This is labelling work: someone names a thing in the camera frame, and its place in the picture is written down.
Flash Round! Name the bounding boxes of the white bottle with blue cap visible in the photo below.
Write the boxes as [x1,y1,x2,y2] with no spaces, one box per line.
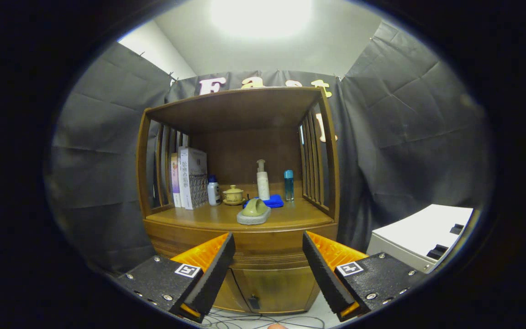
[207,175,221,206]

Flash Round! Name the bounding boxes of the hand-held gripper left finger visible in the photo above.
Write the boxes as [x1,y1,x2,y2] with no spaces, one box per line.
[115,232,236,323]

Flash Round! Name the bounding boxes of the thick white book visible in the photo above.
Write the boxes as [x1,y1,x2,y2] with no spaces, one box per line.
[179,147,208,210]

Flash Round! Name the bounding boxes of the thin purple book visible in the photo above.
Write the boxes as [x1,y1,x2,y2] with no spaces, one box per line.
[171,153,181,207]

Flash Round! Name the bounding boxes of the black floor cables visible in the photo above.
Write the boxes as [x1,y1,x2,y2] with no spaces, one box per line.
[201,270,325,329]

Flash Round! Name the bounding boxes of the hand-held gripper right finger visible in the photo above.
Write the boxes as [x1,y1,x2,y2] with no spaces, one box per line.
[302,230,429,322]

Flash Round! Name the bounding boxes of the yellow lidded teacup with saucer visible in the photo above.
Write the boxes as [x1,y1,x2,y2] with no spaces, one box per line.
[222,185,246,206]

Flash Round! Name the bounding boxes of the green handled scrubbing brush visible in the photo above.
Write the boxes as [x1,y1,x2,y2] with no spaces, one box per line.
[237,198,272,225]

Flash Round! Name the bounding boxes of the brown wooden cabinet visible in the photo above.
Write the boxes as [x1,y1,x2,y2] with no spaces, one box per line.
[136,87,340,315]

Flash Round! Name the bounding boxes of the brown wooden countertop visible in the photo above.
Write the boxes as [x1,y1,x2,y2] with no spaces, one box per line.
[146,197,335,231]

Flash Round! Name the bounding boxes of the black backdrop cloth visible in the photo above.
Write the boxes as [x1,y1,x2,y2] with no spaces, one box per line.
[45,21,492,275]

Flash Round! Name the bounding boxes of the clear blue bottle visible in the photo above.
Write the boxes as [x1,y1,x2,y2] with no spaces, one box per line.
[284,170,295,202]

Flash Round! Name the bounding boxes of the white storage box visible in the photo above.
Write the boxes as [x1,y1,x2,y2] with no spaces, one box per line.
[366,204,473,274]

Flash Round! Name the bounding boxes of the brown wooden drawer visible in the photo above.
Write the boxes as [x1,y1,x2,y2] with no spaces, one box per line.
[144,222,338,270]

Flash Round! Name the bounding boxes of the folded blue cloth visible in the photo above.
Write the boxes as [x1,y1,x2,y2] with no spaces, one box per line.
[243,194,284,209]

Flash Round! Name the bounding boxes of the white pump bottle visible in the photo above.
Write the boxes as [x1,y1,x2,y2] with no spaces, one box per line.
[257,159,270,201]

